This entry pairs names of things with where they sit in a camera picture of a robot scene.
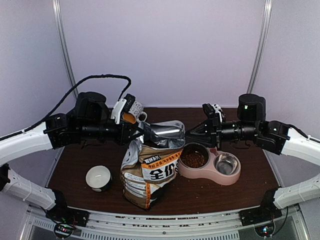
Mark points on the aluminium front rail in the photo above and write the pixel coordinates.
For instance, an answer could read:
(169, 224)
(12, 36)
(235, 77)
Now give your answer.
(224, 225)

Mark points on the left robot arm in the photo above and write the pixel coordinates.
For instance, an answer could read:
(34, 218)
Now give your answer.
(90, 119)

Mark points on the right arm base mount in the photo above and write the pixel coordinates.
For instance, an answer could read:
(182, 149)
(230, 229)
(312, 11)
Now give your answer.
(262, 217)

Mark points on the large steel feeder bowl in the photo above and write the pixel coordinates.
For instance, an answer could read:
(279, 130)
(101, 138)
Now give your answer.
(196, 147)

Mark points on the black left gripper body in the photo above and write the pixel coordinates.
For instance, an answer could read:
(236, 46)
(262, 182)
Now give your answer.
(119, 137)

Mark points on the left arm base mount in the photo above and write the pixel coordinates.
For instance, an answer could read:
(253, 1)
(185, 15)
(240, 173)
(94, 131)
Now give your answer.
(66, 219)

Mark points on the right aluminium frame post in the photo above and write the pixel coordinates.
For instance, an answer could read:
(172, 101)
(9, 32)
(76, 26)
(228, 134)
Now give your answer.
(264, 31)

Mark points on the dog food bag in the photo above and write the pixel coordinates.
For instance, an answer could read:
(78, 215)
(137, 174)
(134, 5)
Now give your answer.
(147, 168)

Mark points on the metal food scoop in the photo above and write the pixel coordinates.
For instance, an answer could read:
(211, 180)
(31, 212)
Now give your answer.
(156, 133)

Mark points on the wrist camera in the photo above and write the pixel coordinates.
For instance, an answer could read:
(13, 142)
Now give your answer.
(123, 105)
(210, 110)

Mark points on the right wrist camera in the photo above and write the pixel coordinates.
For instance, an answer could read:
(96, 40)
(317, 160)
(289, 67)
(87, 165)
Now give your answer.
(210, 110)

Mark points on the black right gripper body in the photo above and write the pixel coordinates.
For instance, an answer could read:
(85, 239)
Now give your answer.
(217, 132)

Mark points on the brown dog food kibble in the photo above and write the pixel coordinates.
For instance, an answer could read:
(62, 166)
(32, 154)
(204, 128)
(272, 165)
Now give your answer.
(193, 160)

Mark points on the pink double pet feeder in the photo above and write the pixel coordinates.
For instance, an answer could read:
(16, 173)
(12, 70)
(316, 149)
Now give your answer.
(209, 172)

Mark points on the aluminium frame post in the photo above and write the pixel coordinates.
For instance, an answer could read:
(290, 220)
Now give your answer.
(63, 43)
(264, 31)

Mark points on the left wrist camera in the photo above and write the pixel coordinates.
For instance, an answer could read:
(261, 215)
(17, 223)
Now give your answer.
(123, 105)

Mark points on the small steel feeder bowl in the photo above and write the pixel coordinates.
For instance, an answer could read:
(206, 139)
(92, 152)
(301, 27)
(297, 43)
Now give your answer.
(226, 164)

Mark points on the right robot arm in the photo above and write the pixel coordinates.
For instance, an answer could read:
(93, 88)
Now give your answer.
(273, 136)

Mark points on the left aluminium frame post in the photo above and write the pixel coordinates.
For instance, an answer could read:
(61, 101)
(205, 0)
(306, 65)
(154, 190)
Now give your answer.
(63, 43)

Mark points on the white ceramic bowl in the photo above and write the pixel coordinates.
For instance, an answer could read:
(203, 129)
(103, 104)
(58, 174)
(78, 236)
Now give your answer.
(99, 178)

